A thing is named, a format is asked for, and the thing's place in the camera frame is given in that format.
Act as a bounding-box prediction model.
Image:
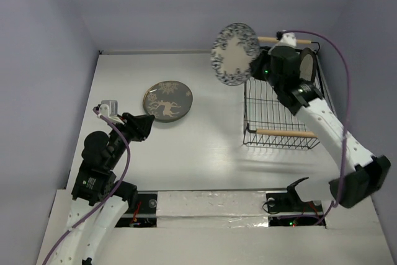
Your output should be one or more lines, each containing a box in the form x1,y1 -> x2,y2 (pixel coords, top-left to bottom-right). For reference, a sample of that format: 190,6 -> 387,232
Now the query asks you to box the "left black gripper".
107,111 -> 154,168

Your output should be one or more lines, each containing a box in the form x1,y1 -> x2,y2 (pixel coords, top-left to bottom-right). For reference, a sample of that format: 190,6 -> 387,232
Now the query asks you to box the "blue floral white plate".
210,22 -> 261,86

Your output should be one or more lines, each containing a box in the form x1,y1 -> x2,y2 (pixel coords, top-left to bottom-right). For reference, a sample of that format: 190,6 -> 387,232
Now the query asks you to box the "grey patterned plate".
143,81 -> 193,122

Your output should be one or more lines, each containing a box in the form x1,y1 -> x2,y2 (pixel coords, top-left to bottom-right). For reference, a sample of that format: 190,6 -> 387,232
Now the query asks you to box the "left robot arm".
43,104 -> 154,264

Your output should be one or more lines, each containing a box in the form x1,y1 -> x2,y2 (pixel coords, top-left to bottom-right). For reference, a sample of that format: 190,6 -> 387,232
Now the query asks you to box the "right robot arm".
250,46 -> 391,209

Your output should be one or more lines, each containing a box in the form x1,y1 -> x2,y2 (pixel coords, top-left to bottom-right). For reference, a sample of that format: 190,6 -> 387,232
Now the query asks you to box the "dark rimmed plate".
300,48 -> 318,83

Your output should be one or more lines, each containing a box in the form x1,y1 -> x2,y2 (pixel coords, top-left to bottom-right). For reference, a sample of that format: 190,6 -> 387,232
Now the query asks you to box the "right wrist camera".
275,31 -> 297,48

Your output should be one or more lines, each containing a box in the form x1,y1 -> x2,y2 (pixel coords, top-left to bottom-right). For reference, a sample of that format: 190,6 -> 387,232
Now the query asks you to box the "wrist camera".
93,100 -> 122,124
275,31 -> 297,48

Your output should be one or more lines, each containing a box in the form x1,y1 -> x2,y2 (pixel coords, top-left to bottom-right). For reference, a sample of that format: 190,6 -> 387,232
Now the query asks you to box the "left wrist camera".
93,100 -> 122,124

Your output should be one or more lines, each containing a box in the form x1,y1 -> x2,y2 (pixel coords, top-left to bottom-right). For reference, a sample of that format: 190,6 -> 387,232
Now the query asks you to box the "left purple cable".
40,106 -> 131,265

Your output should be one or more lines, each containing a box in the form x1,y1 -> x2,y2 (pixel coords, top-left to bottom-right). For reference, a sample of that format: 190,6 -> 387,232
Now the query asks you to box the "black wire dish rack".
243,41 -> 334,150

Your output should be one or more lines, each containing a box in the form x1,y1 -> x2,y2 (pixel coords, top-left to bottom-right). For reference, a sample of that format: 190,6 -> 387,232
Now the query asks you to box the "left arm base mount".
130,192 -> 158,217

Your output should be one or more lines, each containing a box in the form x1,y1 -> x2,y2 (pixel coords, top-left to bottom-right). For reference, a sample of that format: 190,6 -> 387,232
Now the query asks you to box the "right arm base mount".
262,177 -> 315,215

